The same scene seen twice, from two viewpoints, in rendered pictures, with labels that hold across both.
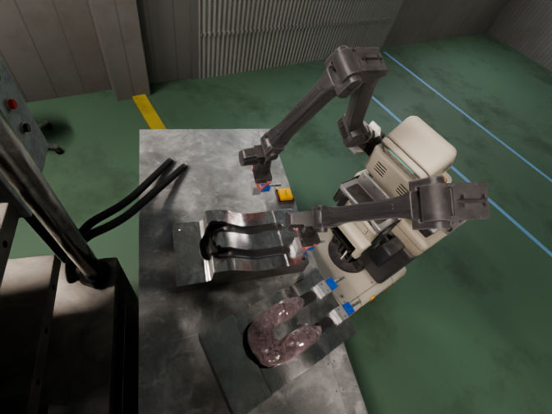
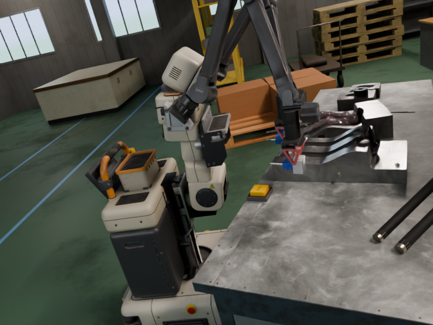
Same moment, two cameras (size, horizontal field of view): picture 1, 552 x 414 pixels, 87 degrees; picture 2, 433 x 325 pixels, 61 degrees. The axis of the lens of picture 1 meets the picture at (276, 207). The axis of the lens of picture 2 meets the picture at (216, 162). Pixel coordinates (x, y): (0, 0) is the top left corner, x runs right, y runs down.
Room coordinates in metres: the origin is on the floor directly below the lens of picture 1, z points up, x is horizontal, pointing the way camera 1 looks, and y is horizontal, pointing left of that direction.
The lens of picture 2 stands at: (1.67, 1.03, 1.54)
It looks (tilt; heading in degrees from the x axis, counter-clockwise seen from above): 23 degrees down; 241
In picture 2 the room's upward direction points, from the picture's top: 13 degrees counter-clockwise
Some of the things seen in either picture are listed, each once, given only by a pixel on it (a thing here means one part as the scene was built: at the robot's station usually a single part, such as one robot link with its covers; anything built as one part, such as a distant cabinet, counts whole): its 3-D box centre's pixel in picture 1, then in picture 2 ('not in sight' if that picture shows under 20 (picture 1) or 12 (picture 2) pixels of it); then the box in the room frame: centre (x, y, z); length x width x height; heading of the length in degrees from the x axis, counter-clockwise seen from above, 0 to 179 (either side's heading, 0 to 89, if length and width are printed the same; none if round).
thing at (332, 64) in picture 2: not in sight; (312, 54); (-2.76, -3.08, 0.49); 1.28 x 0.72 x 0.97; 50
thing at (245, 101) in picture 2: not in sight; (272, 105); (-1.19, -2.36, 0.25); 1.41 x 0.96 x 0.51; 151
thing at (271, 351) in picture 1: (285, 328); (331, 117); (0.30, -0.17, 0.90); 0.26 x 0.18 x 0.08; 137
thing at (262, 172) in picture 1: (263, 166); (292, 132); (0.82, 0.10, 1.06); 0.10 x 0.07 x 0.07; 30
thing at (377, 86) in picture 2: not in sight; (365, 91); (-0.32, -0.41, 0.83); 0.17 x 0.13 x 0.06; 120
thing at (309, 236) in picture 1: (310, 228); (283, 113); (0.62, -0.14, 1.04); 0.10 x 0.07 x 0.07; 30
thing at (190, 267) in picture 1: (240, 244); (339, 153); (0.56, 0.08, 0.87); 0.50 x 0.26 x 0.14; 120
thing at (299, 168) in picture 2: (266, 186); (287, 164); (0.83, 0.07, 0.93); 0.13 x 0.05 x 0.05; 119
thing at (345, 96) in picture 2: not in sight; (356, 100); (-0.13, -0.34, 0.83); 0.20 x 0.15 x 0.07; 120
